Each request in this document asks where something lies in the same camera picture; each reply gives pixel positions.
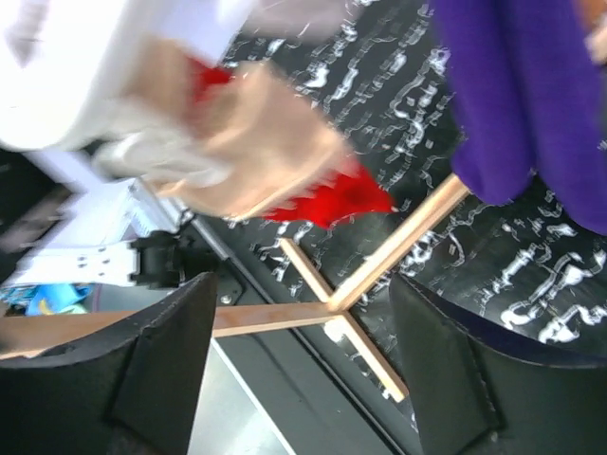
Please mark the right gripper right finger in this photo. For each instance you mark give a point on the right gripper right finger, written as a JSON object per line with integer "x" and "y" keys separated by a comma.
{"x": 478, "y": 388}

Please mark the purple sock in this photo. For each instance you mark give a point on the purple sock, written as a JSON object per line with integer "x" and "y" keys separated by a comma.
{"x": 530, "y": 101}

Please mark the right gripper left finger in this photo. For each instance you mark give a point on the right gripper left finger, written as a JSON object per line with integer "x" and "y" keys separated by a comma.
{"x": 130, "y": 388}

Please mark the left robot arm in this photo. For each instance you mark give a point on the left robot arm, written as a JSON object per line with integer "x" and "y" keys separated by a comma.
{"x": 64, "y": 66}

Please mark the black marble pattern mat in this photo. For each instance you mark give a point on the black marble pattern mat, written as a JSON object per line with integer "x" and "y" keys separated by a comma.
{"x": 524, "y": 264}

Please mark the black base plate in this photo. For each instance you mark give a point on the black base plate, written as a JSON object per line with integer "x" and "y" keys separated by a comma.
{"x": 312, "y": 381}

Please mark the wooden hanger stand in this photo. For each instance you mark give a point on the wooden hanger stand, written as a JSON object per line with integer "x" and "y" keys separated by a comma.
{"x": 29, "y": 337}

